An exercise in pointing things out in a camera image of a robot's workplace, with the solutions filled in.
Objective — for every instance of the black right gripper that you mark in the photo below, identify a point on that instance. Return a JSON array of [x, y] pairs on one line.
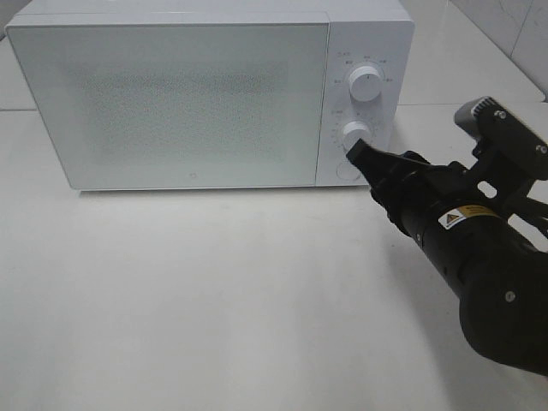
[[439, 206]]

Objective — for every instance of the round white door button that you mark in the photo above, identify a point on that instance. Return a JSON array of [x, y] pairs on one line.
[[347, 172]]

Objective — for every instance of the white microwave door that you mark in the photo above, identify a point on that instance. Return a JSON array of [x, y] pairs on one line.
[[148, 107]]

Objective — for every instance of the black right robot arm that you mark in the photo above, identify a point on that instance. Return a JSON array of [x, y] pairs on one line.
[[498, 275]]

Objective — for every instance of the lower white microwave knob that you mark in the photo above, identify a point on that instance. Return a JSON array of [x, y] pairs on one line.
[[354, 131]]

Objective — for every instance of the white microwave knob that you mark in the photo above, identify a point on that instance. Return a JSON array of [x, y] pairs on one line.
[[354, 131], [365, 82]]

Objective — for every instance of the upper white microwave knob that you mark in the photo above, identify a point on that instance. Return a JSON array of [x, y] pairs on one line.
[[365, 82]]

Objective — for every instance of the white microwave oven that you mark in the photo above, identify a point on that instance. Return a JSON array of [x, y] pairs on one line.
[[359, 32]]

